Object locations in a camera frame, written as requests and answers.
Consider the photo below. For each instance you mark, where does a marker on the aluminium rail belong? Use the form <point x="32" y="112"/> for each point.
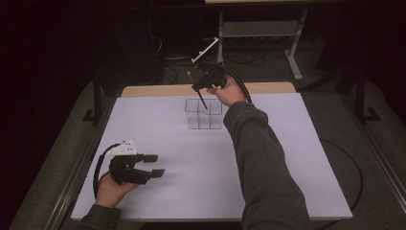
<point x="379" y="163"/>
<point x="75" y="179"/>

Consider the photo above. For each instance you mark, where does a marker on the clear plastic organizer box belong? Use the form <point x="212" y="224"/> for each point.
<point x="198" y="121"/>

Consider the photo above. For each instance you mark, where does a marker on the black metal stand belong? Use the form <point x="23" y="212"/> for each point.
<point x="97" y="102"/>
<point x="360" y="96"/>

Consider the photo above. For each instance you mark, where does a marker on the person's right hand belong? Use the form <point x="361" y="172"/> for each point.
<point x="233" y="94"/>

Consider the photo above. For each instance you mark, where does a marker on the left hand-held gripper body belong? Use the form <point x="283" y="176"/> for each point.
<point x="123" y="169"/>

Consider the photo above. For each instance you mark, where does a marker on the thin black makeup brush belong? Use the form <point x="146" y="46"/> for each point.
<point x="203" y="101"/>

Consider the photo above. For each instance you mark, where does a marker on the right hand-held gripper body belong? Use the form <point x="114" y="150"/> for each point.
<point x="215" y="76"/>

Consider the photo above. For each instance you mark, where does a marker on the white metal desk frame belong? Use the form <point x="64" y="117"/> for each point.
<point x="260" y="28"/>

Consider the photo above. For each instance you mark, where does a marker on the person's left hand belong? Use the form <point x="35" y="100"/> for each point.
<point x="108" y="195"/>

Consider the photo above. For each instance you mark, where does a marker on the dark computer case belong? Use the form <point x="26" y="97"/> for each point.
<point x="183" y="35"/>

